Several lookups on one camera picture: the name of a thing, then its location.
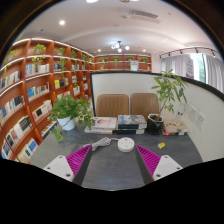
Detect recessed ceiling lights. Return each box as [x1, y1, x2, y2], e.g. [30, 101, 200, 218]
[58, 0, 103, 54]

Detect tan upholstered chair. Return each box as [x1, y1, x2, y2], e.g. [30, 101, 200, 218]
[129, 92, 160, 119]
[95, 93, 130, 118]

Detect thick dark grey book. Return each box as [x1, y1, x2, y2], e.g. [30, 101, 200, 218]
[114, 127, 146, 135]
[116, 114, 148, 130]

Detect orange wooden bookshelf unit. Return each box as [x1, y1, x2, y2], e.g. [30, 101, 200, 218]
[0, 37, 96, 164]

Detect red spine book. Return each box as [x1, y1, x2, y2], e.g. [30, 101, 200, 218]
[161, 129, 188, 137]

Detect beige cover book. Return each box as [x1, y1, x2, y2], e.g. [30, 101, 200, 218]
[162, 119, 189, 133]

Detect orange wall shelf with plants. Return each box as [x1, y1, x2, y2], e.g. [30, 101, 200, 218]
[94, 53, 153, 73]

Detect large white book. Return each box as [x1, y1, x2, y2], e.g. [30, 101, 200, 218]
[90, 116, 118, 130]

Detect white window curtain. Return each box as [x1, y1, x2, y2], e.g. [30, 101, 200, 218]
[160, 53, 224, 93]

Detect white wall socket plate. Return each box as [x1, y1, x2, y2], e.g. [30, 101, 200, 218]
[195, 112, 207, 130]
[188, 104, 199, 123]

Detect black track light rail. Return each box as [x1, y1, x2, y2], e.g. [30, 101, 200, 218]
[158, 46, 218, 60]

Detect clear acrylic sign stand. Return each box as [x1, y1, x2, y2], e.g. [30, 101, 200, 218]
[175, 102, 188, 122]

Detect branched ceiling lamp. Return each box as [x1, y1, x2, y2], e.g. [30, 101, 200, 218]
[110, 40, 131, 53]

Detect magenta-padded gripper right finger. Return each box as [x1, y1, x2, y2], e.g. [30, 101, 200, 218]
[134, 144, 184, 186]

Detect round white power strip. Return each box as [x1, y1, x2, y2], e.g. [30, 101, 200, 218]
[117, 137, 136, 153]

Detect tall plant in black pot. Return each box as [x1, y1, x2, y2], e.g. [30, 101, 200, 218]
[145, 68, 189, 136]

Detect leafy plant in white pot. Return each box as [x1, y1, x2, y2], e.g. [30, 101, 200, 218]
[47, 94, 96, 143]

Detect coiled white power cable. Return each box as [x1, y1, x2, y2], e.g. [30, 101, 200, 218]
[83, 136, 120, 152]

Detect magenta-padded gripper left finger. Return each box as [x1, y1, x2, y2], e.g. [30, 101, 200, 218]
[43, 144, 93, 187]

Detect thin white book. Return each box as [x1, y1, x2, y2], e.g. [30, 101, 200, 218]
[83, 126, 114, 135]

